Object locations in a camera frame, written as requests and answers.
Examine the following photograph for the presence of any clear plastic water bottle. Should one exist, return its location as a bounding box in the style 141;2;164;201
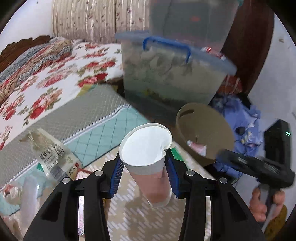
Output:
20;128;82;182

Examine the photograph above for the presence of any white pink paper cup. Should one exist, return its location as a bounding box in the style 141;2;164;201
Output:
118;123;173;208

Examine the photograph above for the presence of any mustard sleeve right forearm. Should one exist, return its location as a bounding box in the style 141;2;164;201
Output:
264;205;287;241

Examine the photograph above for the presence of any right hand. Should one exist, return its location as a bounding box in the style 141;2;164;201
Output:
249;188;285;222

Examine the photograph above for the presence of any blue clothes pile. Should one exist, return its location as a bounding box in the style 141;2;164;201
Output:
209;93;265;181

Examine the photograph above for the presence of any crumpled white paper ball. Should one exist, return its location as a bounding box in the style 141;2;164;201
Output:
3;184;23;205

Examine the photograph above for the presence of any beige zigzag patterned blanket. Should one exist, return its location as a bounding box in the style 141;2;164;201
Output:
1;142;214;240

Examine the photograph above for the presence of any grey teal quilted blanket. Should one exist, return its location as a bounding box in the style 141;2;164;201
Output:
0;83;151;216

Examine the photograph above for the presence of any floral bed quilt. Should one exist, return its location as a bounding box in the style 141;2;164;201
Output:
1;42;123;148

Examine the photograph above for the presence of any upper clear storage bin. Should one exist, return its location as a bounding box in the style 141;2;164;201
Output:
149;0;243;52

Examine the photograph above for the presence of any folded patchwork quilt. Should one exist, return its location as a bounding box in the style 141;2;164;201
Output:
1;37;73;103

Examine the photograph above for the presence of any dark wooden headboard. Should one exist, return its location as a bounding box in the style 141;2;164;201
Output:
0;35;52;72

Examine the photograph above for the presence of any floral beige curtain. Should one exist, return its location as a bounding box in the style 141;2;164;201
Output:
52;0;150;44

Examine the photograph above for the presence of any clear bin blue handle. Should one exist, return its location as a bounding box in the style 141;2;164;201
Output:
115;31;237;114

